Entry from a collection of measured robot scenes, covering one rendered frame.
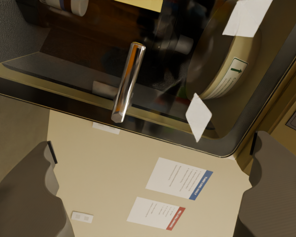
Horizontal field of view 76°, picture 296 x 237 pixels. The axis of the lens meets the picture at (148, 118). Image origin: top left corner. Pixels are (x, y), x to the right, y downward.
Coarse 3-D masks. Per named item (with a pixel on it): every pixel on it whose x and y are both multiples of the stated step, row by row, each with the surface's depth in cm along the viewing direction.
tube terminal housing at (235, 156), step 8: (288, 72) 26; (288, 80) 26; (280, 88) 27; (272, 96) 27; (280, 96) 27; (272, 104) 28; (264, 112) 28; (256, 120) 29; (256, 128) 30; (248, 136) 30; (240, 152) 32
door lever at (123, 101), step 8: (136, 48) 18; (144, 48) 18; (128, 56) 19; (136, 56) 19; (128, 64) 19; (136, 64) 19; (128, 72) 19; (136, 72) 19; (120, 80) 20; (128, 80) 20; (120, 88) 20; (128, 88) 20; (120, 96) 20; (128, 96) 20; (120, 104) 21; (128, 104) 21; (112, 112) 21; (120, 112) 21; (120, 120) 21
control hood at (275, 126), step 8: (288, 88) 26; (288, 96) 26; (280, 104) 26; (288, 104) 25; (272, 112) 28; (280, 112) 26; (288, 112) 25; (264, 120) 29; (272, 120) 27; (280, 120) 26; (264, 128) 28; (272, 128) 27; (280, 128) 26; (288, 128) 25; (272, 136) 27; (280, 136) 26; (288, 136) 26; (248, 144) 30; (288, 144) 26; (248, 152) 30; (240, 160) 31; (248, 160) 30; (248, 168) 30
